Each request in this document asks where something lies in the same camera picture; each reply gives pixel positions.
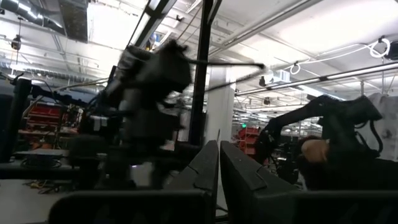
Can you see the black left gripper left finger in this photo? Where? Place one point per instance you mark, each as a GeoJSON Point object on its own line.
{"type": "Point", "coordinates": [186, 205]}

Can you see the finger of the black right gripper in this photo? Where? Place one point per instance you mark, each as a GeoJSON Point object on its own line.
{"type": "Point", "coordinates": [233, 82]}
{"type": "Point", "coordinates": [227, 64]}

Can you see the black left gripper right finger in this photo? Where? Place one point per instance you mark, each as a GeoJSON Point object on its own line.
{"type": "Point", "coordinates": [248, 199]}

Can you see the black background robot arm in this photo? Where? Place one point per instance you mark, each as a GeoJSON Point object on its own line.
{"type": "Point", "coordinates": [339, 115]}

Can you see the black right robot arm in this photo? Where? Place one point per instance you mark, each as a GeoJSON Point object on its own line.
{"type": "Point", "coordinates": [140, 124]}

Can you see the white building column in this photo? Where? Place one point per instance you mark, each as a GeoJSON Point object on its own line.
{"type": "Point", "coordinates": [222, 109]}

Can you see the white ceiling unit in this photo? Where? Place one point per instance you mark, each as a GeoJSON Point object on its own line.
{"type": "Point", "coordinates": [280, 76]}

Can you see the red storage rack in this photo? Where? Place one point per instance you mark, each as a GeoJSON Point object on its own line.
{"type": "Point", "coordinates": [43, 115]}
{"type": "Point", "coordinates": [248, 140]}

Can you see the person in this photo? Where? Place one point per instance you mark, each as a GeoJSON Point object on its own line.
{"type": "Point", "coordinates": [315, 151]}

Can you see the black hanging ceiling device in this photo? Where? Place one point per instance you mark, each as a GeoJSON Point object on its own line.
{"type": "Point", "coordinates": [16, 43]}

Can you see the grey patterned fabric cover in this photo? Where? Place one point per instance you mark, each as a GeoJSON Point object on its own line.
{"type": "Point", "coordinates": [388, 124]}

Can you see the black vertical frame post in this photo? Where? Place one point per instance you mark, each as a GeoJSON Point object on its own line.
{"type": "Point", "coordinates": [202, 77]}

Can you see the black diagonal frame beam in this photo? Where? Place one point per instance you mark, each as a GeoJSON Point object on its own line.
{"type": "Point", "coordinates": [155, 15]}

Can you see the grey ventilation duct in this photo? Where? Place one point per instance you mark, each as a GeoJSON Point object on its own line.
{"type": "Point", "coordinates": [46, 18]}

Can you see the black equipment post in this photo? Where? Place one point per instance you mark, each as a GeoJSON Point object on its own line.
{"type": "Point", "coordinates": [15, 124]}

